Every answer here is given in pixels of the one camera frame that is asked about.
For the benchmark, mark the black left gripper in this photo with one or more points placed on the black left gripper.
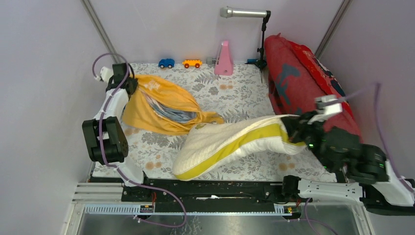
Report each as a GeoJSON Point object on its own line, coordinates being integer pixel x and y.
{"type": "Point", "coordinates": [134, 82]}

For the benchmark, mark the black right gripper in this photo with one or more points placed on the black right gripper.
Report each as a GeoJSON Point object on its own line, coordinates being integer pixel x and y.
{"type": "Point", "coordinates": [295, 125]}

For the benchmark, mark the yellow pillowcase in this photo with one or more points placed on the yellow pillowcase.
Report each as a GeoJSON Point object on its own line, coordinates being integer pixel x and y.
{"type": "Point", "coordinates": [163, 107]}

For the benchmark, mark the white yellow pillow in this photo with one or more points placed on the white yellow pillow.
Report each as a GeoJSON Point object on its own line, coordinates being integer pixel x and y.
{"type": "Point", "coordinates": [208, 146]}

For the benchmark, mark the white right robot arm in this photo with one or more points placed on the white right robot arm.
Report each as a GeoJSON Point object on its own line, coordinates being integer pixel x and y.
{"type": "Point", "coordinates": [363, 173]}

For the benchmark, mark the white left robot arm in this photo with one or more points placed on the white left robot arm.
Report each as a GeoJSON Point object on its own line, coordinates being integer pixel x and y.
{"type": "Point", "coordinates": [105, 139]}

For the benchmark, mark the red patterned pillow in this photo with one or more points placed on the red patterned pillow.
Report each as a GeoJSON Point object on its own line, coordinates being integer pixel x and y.
{"type": "Point", "coordinates": [296, 77]}

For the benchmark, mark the blue toy car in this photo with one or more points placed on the blue toy car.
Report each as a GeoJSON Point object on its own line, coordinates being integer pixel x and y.
{"type": "Point", "coordinates": [166, 63]}

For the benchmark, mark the orange toy car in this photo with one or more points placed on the orange toy car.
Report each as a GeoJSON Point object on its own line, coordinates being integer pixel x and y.
{"type": "Point", "coordinates": [192, 63]}

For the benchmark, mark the floral bed sheet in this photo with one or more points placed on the floral bed sheet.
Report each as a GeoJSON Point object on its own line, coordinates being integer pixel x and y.
{"type": "Point", "coordinates": [236, 98]}

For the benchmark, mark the pink metronome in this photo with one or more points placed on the pink metronome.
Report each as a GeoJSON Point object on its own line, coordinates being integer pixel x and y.
{"type": "Point", "coordinates": [224, 63]}

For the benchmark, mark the silver microphone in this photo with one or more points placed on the silver microphone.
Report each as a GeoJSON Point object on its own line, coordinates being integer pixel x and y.
{"type": "Point", "coordinates": [228, 12]}

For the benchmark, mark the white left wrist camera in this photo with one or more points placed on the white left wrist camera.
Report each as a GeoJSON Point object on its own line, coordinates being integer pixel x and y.
{"type": "Point", "coordinates": [105, 75]}

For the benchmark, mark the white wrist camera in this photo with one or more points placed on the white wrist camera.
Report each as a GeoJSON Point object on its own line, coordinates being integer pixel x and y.
{"type": "Point", "coordinates": [105, 75]}
{"type": "Point", "coordinates": [326, 107]}

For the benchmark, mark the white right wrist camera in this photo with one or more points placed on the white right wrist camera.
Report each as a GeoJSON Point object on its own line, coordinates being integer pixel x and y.
{"type": "Point", "coordinates": [326, 107]}

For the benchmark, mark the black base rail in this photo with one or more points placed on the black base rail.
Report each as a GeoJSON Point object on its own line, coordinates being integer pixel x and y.
{"type": "Point", "coordinates": [198, 196]}

